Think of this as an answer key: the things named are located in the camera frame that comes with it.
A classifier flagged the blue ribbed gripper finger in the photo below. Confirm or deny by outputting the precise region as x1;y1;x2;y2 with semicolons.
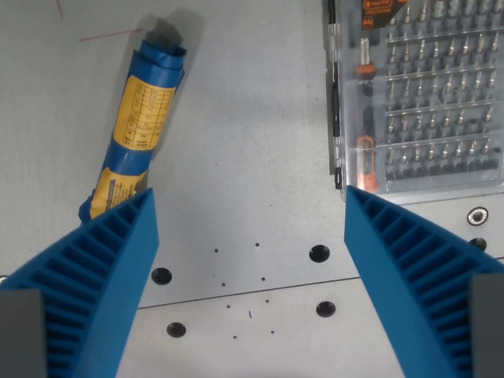
0;187;161;378
343;185;504;378

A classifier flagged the rolled blue bag, yellow label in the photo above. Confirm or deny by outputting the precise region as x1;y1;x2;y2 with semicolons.
77;38;188;226

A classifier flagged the silver hex socket bolt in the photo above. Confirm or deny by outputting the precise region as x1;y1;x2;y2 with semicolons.
467;206;489;227

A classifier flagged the transparent screwdriver bit set case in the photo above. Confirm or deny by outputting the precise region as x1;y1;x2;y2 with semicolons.
324;0;504;206

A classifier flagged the orange black brand label card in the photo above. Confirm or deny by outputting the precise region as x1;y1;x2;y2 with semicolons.
361;0;409;29

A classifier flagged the orange black screwdriver handle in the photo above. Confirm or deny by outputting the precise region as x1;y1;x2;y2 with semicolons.
355;106;380;195

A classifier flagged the metal extension shaft, orange ring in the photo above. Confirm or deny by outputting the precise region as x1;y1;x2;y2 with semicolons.
355;37;376;98

